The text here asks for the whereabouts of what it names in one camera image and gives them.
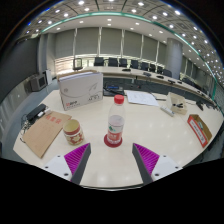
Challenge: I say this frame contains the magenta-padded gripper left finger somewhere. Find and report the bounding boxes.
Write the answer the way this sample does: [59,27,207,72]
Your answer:
[40,142,92,185]

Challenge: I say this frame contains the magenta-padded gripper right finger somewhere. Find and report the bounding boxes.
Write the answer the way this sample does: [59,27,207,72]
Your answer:
[131,142,184,185]

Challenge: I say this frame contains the clear red-capped water bottle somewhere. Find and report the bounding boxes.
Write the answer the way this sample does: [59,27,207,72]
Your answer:
[106,94,126,146]

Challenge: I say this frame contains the flat round red coaster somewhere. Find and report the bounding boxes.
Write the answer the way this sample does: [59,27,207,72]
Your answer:
[103,133,124,149]

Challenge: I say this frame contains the brown paper envelope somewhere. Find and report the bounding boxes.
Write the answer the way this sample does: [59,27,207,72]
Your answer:
[21,110,73,159]

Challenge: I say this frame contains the open red cardboard box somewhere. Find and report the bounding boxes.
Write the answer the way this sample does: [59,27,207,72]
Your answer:
[186,113,213,149]

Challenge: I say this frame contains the white paper sheets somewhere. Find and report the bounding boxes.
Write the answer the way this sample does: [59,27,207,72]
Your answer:
[124,89,160,108]

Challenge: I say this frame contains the black flat device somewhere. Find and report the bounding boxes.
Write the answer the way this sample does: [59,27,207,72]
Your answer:
[25,103,48,122]

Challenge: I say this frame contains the small open white box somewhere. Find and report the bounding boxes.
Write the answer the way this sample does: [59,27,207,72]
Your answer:
[167,91,188,116]

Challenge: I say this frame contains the white cardboard box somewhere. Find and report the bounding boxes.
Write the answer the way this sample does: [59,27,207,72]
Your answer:
[57,69,105,111]

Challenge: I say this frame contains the grey box monitor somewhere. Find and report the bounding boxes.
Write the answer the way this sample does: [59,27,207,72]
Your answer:
[29,73,48,93]

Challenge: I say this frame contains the round ceiling lights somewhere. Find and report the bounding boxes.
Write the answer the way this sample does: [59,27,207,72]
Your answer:
[26,0,221,68]

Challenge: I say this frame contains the tangled black cables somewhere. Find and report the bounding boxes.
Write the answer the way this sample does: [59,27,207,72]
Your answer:
[19,114,33,134]

